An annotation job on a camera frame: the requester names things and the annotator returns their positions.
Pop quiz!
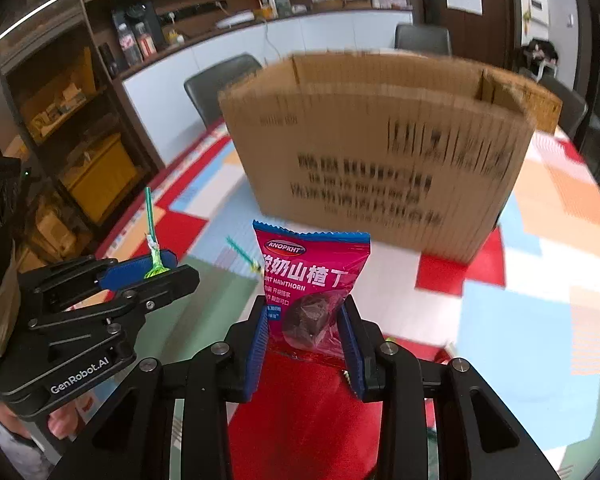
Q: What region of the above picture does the green lollipop candy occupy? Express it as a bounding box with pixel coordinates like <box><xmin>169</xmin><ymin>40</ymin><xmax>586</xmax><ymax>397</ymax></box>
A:
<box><xmin>144</xmin><ymin>188</ymin><xmax>169</xmax><ymax>280</ymax></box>

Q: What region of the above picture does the pink hawthorn snack packet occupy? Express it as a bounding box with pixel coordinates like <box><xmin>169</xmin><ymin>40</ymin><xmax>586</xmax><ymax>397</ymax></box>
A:
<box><xmin>252</xmin><ymin>221</ymin><xmax>372</xmax><ymax>368</ymax></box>

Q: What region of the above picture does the person's left hand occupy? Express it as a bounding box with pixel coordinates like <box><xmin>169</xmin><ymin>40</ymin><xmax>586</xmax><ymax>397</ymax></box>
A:
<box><xmin>0</xmin><ymin>401</ymin><xmax>80</xmax><ymax>440</ymax></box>

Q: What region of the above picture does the green stick candy on table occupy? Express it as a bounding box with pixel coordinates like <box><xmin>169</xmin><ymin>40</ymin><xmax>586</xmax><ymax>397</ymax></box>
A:
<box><xmin>226</xmin><ymin>236</ymin><xmax>264</xmax><ymax>275</ymax></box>

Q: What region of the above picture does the colourful patchwork tablecloth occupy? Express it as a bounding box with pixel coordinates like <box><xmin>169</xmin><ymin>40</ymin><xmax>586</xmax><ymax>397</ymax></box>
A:
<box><xmin>74</xmin><ymin>119</ymin><xmax>600</xmax><ymax>480</ymax></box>

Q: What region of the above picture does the dark chair left side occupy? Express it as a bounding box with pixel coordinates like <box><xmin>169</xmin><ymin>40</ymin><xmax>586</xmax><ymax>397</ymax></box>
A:
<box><xmin>184</xmin><ymin>53</ymin><xmax>262</xmax><ymax>127</ymax></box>

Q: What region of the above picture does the dark chair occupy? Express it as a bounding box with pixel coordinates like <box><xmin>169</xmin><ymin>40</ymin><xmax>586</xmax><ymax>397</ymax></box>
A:
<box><xmin>184</xmin><ymin>53</ymin><xmax>262</xmax><ymax>127</ymax></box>
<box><xmin>540</xmin><ymin>75</ymin><xmax>588</xmax><ymax>141</ymax></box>

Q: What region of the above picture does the brown cardboard box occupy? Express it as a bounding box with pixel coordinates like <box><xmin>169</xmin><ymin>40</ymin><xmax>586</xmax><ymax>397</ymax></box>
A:
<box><xmin>219</xmin><ymin>52</ymin><xmax>562</xmax><ymax>263</ymax></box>

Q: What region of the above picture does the clear water bottle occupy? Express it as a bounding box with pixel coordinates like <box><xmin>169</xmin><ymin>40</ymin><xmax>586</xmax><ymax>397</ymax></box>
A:
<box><xmin>118</xmin><ymin>23</ymin><xmax>143</xmax><ymax>67</ymax></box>

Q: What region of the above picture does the pink drink bottle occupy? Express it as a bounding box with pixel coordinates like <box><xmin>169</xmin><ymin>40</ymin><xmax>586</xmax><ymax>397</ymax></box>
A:
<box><xmin>134</xmin><ymin>22</ymin><xmax>157</xmax><ymax>58</ymax></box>

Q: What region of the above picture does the black coffee machine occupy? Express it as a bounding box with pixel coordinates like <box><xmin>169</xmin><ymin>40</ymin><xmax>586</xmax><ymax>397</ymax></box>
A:
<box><xmin>111</xmin><ymin>1</ymin><xmax>168</xmax><ymax>52</ymax></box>

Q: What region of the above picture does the dark chair right far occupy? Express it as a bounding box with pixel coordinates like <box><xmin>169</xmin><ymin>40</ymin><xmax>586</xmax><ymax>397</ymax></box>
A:
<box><xmin>540</xmin><ymin>75</ymin><xmax>588</xmax><ymax>141</ymax></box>

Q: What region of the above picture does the dark chair far end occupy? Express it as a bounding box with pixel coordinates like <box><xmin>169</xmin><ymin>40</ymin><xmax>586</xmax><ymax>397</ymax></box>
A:
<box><xmin>394</xmin><ymin>23</ymin><xmax>452</xmax><ymax>56</ymax></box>

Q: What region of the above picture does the dark wooden door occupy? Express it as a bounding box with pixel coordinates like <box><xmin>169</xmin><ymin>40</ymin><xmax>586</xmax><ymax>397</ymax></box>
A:
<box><xmin>411</xmin><ymin>0</ymin><xmax>521</xmax><ymax>70</ymax></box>

